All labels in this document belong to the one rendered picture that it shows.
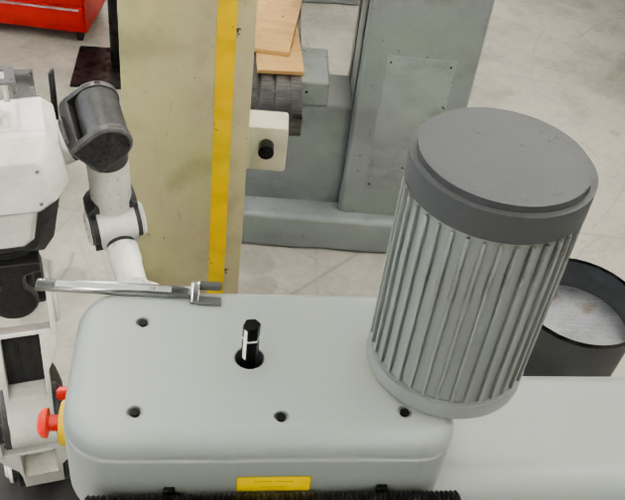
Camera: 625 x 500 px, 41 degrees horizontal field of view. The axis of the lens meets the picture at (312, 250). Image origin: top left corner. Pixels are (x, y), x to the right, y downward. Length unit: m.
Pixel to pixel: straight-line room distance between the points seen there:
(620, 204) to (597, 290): 1.60
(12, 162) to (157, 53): 1.16
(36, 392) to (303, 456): 1.15
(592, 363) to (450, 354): 2.29
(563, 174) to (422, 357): 0.26
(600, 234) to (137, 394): 3.95
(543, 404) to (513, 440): 0.09
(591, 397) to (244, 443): 0.56
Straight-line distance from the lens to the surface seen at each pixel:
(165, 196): 3.06
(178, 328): 1.10
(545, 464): 1.22
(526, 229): 0.85
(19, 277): 1.91
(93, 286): 1.15
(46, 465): 2.39
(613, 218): 4.94
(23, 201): 1.73
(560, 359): 3.21
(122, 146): 1.74
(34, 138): 1.69
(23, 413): 2.08
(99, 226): 1.92
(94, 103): 1.76
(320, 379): 1.05
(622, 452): 1.28
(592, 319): 3.43
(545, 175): 0.89
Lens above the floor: 2.68
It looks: 40 degrees down
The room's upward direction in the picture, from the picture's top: 8 degrees clockwise
